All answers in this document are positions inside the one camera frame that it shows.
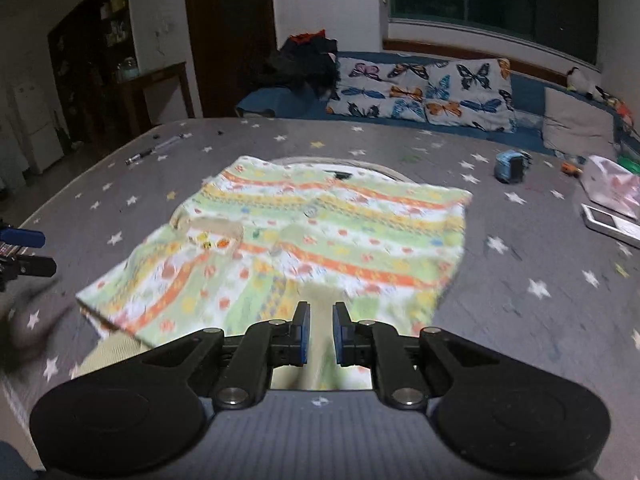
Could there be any blue tape dispenser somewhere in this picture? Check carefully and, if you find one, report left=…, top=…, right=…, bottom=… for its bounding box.
left=494, top=149, right=533, bottom=183

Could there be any white refrigerator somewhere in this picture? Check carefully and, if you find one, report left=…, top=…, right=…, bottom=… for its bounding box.
left=12, top=80, right=66, bottom=171

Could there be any wooden side table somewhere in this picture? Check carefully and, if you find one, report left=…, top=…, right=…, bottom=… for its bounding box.
left=116, top=61, right=196, bottom=126

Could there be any dark wooden door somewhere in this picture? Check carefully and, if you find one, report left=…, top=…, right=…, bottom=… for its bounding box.
left=181, top=0, right=278, bottom=120

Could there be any pen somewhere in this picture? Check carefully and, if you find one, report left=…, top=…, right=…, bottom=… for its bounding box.
left=125, top=133, right=185, bottom=166

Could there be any pile of dark clothes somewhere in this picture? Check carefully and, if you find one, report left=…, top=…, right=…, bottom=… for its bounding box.
left=264, top=30, right=342, bottom=97

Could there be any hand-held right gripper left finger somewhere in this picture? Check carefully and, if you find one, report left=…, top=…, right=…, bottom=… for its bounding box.
left=141, top=301, right=312, bottom=409

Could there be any dark wooden shelf cabinet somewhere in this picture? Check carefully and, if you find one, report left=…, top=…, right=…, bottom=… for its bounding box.
left=48, top=0, right=132, bottom=146

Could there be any striped floral children's shirt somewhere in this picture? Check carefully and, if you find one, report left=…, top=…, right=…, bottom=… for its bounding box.
left=70, top=155, right=474, bottom=391

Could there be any grey pillow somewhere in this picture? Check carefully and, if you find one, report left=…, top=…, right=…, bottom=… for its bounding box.
left=542, top=87, right=617, bottom=159

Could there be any grey star-print bed sheet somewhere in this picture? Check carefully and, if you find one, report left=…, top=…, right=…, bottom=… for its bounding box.
left=0, top=117, right=640, bottom=480

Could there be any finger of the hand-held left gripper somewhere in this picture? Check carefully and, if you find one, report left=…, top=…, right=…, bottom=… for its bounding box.
left=0, top=255, right=57, bottom=279
left=0, top=228, right=46, bottom=249

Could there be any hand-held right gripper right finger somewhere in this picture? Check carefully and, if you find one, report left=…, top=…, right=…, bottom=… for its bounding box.
left=332, top=302, right=501, bottom=409

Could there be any plush penguin toy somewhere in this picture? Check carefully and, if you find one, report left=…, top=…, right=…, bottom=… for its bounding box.
left=566, top=67, right=606, bottom=103

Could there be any blue bench cushion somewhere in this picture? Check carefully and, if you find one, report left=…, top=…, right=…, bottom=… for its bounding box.
left=236, top=50, right=640, bottom=159

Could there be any butterfly-print pillow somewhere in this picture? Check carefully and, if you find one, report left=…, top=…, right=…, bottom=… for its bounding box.
left=326, top=56, right=516, bottom=133

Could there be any white plastic bag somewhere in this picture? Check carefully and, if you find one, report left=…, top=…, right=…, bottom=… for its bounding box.
left=580, top=155, right=640, bottom=219

